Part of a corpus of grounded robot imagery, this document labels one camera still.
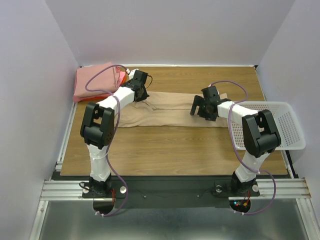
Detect beige t shirt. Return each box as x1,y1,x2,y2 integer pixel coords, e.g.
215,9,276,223
118,91,228,128

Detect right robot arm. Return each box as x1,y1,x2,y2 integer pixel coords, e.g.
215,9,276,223
190,86,282,195

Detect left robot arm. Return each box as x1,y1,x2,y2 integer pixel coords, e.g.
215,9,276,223
80,69,149,198

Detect folded light pink t shirt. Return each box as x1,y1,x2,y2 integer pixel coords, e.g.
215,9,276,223
118,71,127,86

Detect white plastic basket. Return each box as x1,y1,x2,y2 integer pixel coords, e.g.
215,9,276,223
239,101,306,151

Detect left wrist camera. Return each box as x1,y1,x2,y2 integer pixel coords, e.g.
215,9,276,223
125,68,139,78

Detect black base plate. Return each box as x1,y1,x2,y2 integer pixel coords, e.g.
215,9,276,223
82,175,260,209

